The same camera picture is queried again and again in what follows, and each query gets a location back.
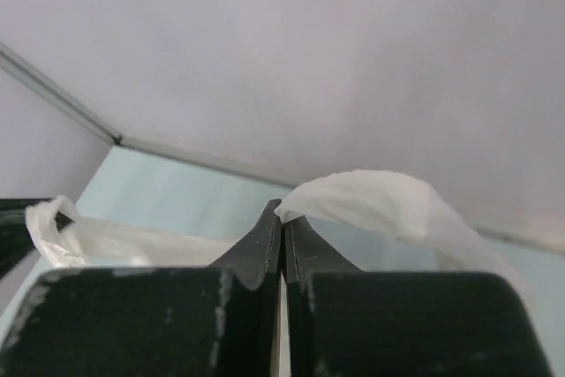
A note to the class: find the white plastic bag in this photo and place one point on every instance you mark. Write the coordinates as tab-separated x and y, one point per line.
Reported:
386	203

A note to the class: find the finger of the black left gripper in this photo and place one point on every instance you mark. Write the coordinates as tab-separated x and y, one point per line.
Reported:
17	236

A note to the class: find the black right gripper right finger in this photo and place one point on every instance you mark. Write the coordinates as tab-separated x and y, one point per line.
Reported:
344	321

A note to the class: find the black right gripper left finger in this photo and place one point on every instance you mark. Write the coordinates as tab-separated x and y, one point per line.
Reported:
219	319

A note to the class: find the aluminium frame rail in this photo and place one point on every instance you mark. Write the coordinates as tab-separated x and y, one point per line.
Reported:
510	228

